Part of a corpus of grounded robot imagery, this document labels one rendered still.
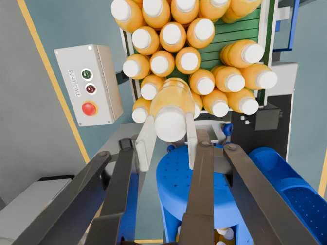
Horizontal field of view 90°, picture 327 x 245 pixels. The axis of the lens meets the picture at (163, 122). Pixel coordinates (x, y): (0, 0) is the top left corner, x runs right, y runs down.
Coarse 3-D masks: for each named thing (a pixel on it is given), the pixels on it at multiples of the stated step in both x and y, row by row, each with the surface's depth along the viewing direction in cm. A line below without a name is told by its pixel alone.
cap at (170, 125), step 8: (160, 112) 20; (168, 112) 18; (176, 112) 18; (160, 120) 19; (168, 120) 19; (176, 120) 19; (184, 120) 18; (160, 128) 19; (168, 128) 19; (176, 128) 19; (184, 128) 19; (160, 136) 19; (168, 136) 19; (176, 136) 19
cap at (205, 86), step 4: (200, 80) 39; (204, 80) 39; (208, 80) 39; (200, 84) 39; (204, 84) 39; (208, 84) 39; (212, 84) 39; (200, 88) 40; (204, 88) 39; (208, 88) 39; (212, 88) 39; (200, 92) 40; (204, 92) 40; (208, 92) 40
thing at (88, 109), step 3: (84, 105) 42; (87, 105) 42; (90, 105) 42; (93, 105) 42; (84, 108) 42; (87, 108) 42; (90, 108) 42; (93, 108) 42; (84, 111) 43; (87, 111) 43; (90, 111) 42; (93, 111) 42; (87, 114) 43; (90, 114) 43; (93, 114) 43
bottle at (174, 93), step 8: (168, 80) 32; (176, 80) 31; (160, 88) 27; (168, 88) 24; (176, 88) 23; (184, 88) 26; (160, 96) 22; (168, 96) 22; (176, 96) 22; (184, 96) 22; (152, 104) 23; (160, 104) 21; (168, 104) 21; (176, 104) 21; (184, 104) 21; (192, 104) 23; (152, 112) 22; (184, 112) 20; (192, 112) 22
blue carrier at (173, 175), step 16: (160, 160) 53; (176, 160) 52; (160, 176) 46; (176, 176) 45; (160, 192) 44; (176, 192) 40; (224, 192) 38; (176, 208) 39; (224, 208) 35; (176, 224) 69; (224, 224) 36; (240, 224) 38; (240, 240) 40
